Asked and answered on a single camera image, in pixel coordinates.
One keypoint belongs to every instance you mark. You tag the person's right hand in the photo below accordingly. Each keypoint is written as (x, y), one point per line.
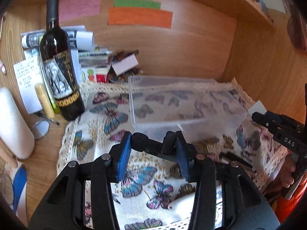
(286, 172)

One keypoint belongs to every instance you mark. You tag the dark wine bottle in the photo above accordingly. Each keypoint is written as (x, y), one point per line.
(58, 67)

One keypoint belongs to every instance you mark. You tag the green paper note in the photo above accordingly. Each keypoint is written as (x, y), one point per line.
(137, 3)

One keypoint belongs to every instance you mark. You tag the white rounded container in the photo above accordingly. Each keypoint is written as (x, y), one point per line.
(15, 133)

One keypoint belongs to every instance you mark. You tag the clear plastic storage box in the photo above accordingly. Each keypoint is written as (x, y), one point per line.
(196, 107)

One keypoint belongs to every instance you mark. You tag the yellow lip balm tube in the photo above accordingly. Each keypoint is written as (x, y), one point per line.
(44, 100)

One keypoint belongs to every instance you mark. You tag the white pointed plastic object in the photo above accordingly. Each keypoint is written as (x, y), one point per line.
(183, 205)

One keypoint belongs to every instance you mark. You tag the small white box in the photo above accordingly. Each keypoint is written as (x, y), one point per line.
(125, 64)

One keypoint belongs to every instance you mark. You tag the orange paper note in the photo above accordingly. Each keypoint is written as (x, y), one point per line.
(140, 16)

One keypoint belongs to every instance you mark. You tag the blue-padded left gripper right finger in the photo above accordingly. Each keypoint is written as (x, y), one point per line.
(196, 167)

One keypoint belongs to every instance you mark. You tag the butterfly print lace cloth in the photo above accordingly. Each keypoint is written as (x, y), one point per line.
(150, 184)

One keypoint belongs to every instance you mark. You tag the wooden shelf board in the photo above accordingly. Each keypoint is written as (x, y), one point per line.
(245, 10)

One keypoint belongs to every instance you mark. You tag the white handwritten note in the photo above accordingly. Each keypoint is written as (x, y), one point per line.
(28, 74)

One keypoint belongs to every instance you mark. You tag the pink paper note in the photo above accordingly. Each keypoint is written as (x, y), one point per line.
(76, 9)

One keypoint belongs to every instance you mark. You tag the dark metallic cylinder tube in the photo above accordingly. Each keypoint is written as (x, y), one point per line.
(236, 163)

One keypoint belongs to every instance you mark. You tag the stack of papers and magazines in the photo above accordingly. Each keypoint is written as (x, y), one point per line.
(90, 62)

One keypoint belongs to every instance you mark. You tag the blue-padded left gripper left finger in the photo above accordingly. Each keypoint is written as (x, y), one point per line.
(109, 168)

